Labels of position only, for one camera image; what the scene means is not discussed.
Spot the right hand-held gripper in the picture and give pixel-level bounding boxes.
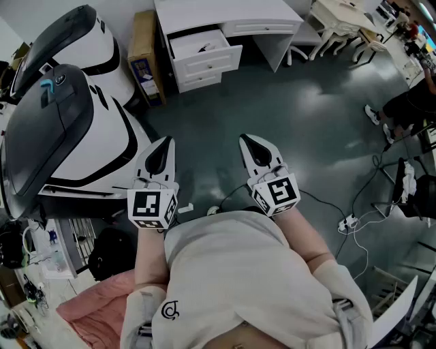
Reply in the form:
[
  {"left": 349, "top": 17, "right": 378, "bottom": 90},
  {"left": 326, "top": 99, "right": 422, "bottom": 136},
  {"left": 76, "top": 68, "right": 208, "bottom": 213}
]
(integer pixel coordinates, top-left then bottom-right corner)
[{"left": 238, "top": 134, "right": 301, "bottom": 218}]

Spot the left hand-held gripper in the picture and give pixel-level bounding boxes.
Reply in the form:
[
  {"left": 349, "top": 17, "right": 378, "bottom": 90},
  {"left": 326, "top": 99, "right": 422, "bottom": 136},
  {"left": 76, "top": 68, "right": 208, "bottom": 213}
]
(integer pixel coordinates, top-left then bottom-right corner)
[{"left": 127, "top": 136, "right": 181, "bottom": 232}]

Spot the white deep desk drawer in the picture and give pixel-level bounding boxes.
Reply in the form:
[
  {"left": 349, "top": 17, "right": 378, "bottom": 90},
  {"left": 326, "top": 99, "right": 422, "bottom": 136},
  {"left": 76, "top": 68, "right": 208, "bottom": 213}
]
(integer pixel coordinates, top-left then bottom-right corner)
[{"left": 168, "top": 29, "right": 244, "bottom": 80}]

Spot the person's right forearm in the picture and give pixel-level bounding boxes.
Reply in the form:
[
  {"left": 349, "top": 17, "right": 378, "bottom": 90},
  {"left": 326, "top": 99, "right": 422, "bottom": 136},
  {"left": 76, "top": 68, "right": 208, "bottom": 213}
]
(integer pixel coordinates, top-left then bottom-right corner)
[{"left": 272, "top": 206, "right": 337, "bottom": 264}]

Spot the person's left forearm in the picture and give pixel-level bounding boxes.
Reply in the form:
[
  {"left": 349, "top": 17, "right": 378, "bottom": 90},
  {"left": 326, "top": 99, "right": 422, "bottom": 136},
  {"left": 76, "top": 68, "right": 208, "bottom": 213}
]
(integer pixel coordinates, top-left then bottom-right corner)
[{"left": 134, "top": 224, "right": 172, "bottom": 294}]

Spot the white shallow desk drawer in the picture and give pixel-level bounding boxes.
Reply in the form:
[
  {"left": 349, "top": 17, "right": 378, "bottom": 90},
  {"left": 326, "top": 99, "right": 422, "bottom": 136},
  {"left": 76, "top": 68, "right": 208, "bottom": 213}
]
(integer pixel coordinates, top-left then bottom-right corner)
[{"left": 176, "top": 70, "right": 224, "bottom": 94}]

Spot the white wide desk drawer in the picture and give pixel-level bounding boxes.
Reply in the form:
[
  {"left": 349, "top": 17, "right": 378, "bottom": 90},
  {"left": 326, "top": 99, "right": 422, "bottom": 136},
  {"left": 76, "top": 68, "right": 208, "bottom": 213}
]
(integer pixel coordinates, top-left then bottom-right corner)
[{"left": 223, "top": 20, "right": 299, "bottom": 38}]

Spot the white desk with drawers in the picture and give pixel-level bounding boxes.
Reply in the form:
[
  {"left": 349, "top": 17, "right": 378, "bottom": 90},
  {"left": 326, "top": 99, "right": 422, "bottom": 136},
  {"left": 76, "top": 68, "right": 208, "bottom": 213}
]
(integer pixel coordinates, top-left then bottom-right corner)
[{"left": 153, "top": 0, "right": 305, "bottom": 95}]

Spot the black backpack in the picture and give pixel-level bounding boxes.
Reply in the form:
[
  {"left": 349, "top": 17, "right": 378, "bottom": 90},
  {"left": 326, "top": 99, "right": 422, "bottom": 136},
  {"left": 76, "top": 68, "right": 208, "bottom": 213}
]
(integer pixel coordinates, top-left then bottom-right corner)
[{"left": 87, "top": 227, "right": 138, "bottom": 282}]

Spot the tall cardboard box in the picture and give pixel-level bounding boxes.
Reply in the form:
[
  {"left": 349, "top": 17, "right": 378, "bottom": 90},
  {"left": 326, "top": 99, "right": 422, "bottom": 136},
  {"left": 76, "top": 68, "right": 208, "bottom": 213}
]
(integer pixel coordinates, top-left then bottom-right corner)
[{"left": 127, "top": 10, "right": 168, "bottom": 108}]

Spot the white power strip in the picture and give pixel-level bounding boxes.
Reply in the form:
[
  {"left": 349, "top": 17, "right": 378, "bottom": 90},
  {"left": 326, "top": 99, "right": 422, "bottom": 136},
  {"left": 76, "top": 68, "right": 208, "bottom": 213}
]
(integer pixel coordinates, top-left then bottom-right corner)
[{"left": 337, "top": 213, "right": 360, "bottom": 234}]

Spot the person's beige sweatshirt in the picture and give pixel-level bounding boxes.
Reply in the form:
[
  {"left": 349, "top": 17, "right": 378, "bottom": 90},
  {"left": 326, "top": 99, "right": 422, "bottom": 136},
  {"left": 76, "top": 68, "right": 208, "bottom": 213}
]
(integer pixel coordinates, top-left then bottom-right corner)
[{"left": 119, "top": 210, "right": 374, "bottom": 349}]

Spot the white black machine blue logo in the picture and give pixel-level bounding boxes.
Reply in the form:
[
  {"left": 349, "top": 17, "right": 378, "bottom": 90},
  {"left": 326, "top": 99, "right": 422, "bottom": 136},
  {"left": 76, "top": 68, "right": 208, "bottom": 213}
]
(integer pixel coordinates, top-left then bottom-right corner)
[{"left": 0, "top": 63, "right": 153, "bottom": 219}]

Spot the white office chair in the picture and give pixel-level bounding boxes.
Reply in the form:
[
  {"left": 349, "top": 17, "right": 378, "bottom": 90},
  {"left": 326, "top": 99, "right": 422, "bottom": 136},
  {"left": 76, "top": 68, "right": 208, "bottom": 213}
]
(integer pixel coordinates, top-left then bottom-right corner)
[{"left": 285, "top": 22, "right": 323, "bottom": 66}]

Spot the white cloth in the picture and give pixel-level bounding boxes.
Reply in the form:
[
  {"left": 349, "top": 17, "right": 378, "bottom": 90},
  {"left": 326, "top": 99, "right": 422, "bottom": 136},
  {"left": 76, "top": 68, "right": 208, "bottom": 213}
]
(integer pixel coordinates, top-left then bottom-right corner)
[{"left": 401, "top": 161, "right": 418, "bottom": 202}]

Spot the cream dressing table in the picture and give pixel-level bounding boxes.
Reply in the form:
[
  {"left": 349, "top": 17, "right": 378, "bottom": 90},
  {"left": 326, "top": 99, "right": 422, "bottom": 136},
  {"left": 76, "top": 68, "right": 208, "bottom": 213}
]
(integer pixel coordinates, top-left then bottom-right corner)
[{"left": 308, "top": 0, "right": 386, "bottom": 64}]

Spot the pink quilt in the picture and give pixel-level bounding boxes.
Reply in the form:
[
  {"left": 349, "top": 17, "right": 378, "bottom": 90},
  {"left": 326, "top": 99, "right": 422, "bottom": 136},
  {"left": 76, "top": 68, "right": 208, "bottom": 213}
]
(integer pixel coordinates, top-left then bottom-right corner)
[{"left": 56, "top": 269, "right": 138, "bottom": 349}]

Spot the black folding chair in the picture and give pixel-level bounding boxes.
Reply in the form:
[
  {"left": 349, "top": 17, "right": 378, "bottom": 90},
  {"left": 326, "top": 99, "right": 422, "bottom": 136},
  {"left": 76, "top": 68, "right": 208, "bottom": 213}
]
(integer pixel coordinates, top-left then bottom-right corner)
[{"left": 371, "top": 155, "right": 436, "bottom": 222}]

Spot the black bag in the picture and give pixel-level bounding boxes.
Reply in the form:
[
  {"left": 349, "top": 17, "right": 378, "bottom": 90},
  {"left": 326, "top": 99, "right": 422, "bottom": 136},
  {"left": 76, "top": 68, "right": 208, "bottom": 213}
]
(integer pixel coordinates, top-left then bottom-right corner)
[{"left": 0, "top": 221, "right": 25, "bottom": 271}]

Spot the white board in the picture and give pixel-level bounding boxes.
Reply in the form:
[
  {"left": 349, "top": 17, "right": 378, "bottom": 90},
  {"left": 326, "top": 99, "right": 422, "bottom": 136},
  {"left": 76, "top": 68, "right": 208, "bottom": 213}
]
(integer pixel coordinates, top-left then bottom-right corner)
[{"left": 372, "top": 275, "right": 420, "bottom": 349}]

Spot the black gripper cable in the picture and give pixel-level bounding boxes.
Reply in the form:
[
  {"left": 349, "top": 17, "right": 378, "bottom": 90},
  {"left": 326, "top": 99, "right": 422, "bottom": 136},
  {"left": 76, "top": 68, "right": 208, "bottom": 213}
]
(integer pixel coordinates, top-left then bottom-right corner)
[{"left": 217, "top": 183, "right": 255, "bottom": 215}]

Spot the black floor cable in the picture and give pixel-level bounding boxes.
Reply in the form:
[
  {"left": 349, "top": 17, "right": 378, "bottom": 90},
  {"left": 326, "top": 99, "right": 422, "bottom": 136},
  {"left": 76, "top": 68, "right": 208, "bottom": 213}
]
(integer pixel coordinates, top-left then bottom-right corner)
[{"left": 335, "top": 145, "right": 393, "bottom": 260}]

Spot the white wire rack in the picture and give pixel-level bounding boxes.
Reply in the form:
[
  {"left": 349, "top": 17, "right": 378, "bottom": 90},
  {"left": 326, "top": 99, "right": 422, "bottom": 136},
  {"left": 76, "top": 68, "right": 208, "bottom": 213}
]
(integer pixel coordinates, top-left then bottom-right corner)
[{"left": 53, "top": 217, "right": 98, "bottom": 279}]

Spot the white floor cable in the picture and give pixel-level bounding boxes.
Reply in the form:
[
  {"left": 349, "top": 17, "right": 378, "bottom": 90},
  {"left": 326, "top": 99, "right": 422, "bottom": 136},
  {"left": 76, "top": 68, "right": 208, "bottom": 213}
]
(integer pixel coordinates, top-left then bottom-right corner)
[{"left": 352, "top": 208, "right": 392, "bottom": 282}]

